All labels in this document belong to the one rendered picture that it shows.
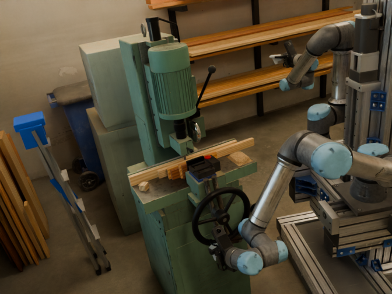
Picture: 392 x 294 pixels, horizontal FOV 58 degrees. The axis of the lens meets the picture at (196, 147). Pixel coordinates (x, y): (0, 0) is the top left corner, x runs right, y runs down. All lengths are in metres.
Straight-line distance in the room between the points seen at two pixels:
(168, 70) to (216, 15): 2.71
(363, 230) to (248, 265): 0.69
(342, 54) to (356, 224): 0.84
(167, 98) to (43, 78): 2.40
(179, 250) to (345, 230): 0.77
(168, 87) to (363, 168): 0.82
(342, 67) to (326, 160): 0.91
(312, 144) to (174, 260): 0.96
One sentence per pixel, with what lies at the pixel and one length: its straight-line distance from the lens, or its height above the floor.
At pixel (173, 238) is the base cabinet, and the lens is 1.77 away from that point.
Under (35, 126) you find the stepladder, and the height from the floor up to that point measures 1.13.
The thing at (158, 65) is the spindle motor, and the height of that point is 1.45.
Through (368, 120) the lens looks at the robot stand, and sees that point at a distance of 1.82.
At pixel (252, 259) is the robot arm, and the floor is 0.91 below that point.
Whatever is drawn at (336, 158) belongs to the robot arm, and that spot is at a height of 1.20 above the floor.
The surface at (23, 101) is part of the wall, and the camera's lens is 3.90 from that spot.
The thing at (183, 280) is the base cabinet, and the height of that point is 0.37.
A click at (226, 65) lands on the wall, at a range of 4.33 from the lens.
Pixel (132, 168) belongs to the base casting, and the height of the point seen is 0.80.
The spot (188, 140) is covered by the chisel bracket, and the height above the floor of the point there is 1.07.
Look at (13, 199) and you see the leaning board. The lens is 2.75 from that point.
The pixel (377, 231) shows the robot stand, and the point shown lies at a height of 0.65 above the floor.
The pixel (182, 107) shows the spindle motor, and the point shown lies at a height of 1.25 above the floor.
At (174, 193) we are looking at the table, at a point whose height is 0.89.
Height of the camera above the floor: 1.78
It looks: 26 degrees down
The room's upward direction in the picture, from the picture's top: 8 degrees counter-clockwise
